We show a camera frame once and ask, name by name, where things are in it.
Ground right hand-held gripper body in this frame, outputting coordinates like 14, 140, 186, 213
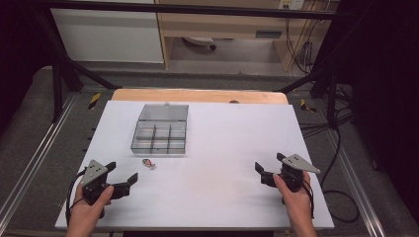
279, 153, 321, 194

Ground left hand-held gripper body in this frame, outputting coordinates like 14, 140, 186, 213
80, 159, 121, 219

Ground person's left hand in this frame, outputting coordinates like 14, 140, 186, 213
66, 185, 116, 232

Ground person's right hand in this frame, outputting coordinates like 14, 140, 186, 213
272, 172, 315, 229

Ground small fish-shaped lure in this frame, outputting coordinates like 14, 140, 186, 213
141, 158, 157, 171

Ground clear plastic compartment box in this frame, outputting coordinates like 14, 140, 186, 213
129, 103, 190, 156

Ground black and yellow tape strip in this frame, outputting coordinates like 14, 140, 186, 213
87, 92, 102, 111
299, 98, 318, 114

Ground black curtain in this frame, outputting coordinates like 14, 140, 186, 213
0, 0, 55, 132
334, 0, 419, 226

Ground white cabinet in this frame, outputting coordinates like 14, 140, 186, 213
49, 0, 165, 65

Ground white chair base with caster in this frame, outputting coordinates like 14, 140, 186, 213
182, 36, 217, 51

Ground wooden desk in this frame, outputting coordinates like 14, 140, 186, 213
153, 0, 341, 73

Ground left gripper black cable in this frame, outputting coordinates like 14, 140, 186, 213
65, 169, 87, 226

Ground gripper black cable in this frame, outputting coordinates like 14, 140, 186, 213
300, 179, 316, 220
65, 169, 87, 226

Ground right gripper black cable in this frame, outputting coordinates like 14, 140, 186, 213
300, 179, 316, 220

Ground black floor cable loop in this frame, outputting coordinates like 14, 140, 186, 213
319, 127, 361, 224

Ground bundle of black floor cables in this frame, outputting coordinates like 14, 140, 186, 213
297, 83, 355, 140

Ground aluminium rail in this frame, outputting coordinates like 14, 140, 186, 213
0, 93, 79, 225
323, 129, 387, 237

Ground hanging black cables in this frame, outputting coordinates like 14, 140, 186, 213
284, 0, 332, 75

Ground white wall socket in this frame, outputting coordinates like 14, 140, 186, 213
277, 0, 306, 11

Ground black metal frame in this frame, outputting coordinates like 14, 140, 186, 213
32, 0, 378, 123

